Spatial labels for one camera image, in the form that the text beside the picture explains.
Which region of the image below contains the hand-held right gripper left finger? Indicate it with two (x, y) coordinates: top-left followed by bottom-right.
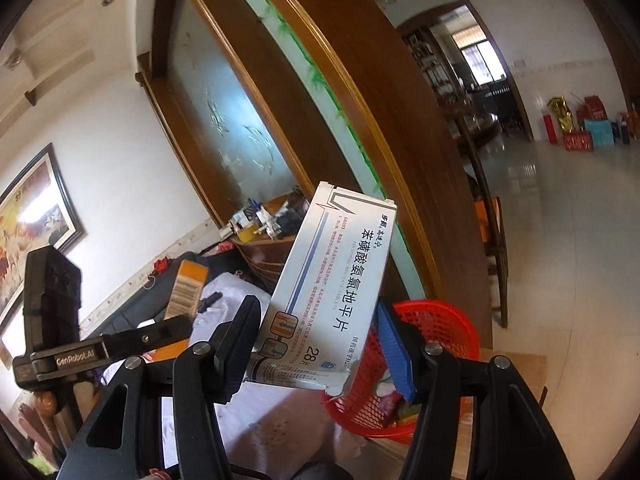
(57, 296), (262, 480)

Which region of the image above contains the black leather sofa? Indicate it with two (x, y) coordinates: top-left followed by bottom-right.
(80, 252), (251, 346)

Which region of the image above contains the wooden bookshelf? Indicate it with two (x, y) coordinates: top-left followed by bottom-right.
(402, 27), (461, 106)

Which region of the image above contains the black bag with red contents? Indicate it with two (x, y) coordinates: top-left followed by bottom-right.
(210, 242), (251, 281)

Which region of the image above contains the small red gift box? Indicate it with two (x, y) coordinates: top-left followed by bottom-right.
(564, 130), (596, 152)

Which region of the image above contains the red plastic basket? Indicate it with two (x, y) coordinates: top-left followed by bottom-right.
(320, 300), (481, 445)

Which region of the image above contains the framed horse painting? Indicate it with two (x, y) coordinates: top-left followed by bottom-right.
(0, 142), (86, 331)

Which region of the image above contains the orange box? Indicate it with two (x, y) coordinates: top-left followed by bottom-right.
(166, 260), (209, 320)

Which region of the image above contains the wooden partition with frosted glass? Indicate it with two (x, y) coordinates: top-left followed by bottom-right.
(135, 0), (496, 336)

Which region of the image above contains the lilac floral tablecloth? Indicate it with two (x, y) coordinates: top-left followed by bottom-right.
(150, 272), (401, 466)

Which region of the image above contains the white medicine box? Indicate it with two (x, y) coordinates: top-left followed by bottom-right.
(247, 181), (398, 397)

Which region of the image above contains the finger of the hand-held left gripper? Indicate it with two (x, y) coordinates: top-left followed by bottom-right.
(102, 315), (193, 361)

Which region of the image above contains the teal gift box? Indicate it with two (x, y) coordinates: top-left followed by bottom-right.
(584, 119), (616, 148)

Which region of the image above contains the large red gift box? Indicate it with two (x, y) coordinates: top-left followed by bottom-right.
(575, 95), (606, 121)

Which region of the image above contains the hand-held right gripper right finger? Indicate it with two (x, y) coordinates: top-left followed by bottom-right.
(375, 297), (576, 480)

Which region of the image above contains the gold gift bag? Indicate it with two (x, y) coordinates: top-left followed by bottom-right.
(547, 96), (576, 133)

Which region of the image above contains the round wooden table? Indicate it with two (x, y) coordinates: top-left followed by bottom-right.
(450, 110), (501, 146)

